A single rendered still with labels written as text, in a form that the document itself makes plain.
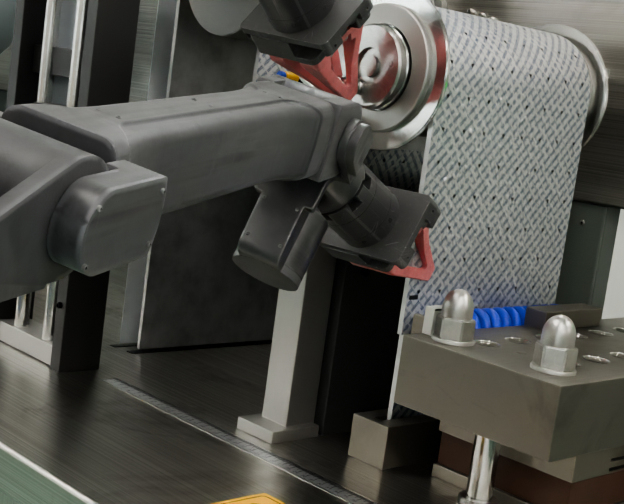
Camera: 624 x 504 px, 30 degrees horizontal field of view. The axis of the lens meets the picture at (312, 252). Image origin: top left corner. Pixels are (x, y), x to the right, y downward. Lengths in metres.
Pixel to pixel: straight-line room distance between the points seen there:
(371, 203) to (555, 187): 0.30
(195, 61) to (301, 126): 0.56
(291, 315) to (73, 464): 0.25
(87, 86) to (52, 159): 0.70
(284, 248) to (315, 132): 0.11
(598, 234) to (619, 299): 2.70
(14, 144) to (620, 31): 0.91
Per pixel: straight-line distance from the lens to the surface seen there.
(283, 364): 1.07
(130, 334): 1.36
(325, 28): 0.94
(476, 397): 0.93
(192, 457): 1.00
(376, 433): 1.03
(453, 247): 1.06
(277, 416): 1.08
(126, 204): 0.50
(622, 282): 3.99
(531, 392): 0.90
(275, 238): 0.86
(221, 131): 0.65
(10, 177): 0.48
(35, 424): 1.05
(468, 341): 0.97
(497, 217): 1.11
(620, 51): 1.29
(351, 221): 0.93
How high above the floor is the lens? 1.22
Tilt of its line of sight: 8 degrees down
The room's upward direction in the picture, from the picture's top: 8 degrees clockwise
